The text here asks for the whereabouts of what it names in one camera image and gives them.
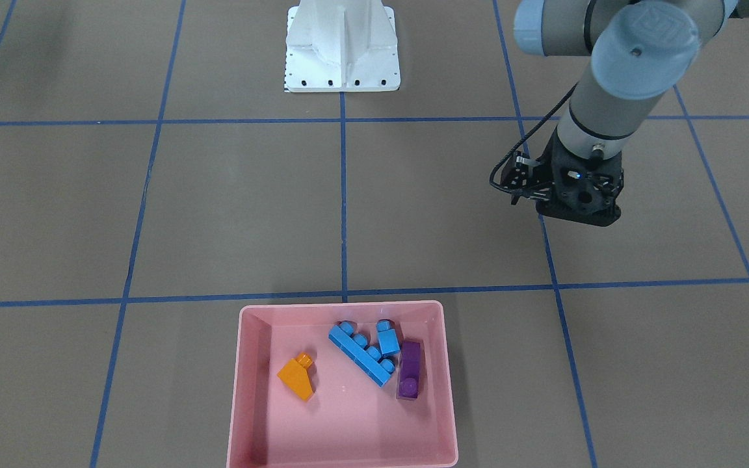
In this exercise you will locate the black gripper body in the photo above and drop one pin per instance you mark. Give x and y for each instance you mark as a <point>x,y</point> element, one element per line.
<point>549,168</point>

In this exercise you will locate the small blue block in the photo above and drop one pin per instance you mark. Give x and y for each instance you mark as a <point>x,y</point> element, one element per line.
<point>388,341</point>

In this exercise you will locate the purple block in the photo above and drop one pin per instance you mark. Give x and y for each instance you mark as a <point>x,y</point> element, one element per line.
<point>410,361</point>

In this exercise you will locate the long blue block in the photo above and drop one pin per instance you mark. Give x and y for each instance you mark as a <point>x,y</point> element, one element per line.
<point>368,357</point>

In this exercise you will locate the orange block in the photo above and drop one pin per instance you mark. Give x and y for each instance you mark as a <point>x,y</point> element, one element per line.
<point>295,375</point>

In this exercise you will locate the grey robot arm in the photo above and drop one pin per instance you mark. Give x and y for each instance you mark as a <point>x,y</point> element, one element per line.
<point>638,50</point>

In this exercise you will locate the pink plastic box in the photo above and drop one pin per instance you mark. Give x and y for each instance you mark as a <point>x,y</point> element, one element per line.
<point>350,421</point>

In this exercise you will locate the brown paper table mat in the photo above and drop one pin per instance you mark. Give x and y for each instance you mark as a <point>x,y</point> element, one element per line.
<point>155,179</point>

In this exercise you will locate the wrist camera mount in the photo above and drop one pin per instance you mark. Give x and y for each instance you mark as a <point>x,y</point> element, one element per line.
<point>521,177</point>

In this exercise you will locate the white camera mast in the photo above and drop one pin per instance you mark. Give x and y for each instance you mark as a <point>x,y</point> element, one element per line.
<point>341,46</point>

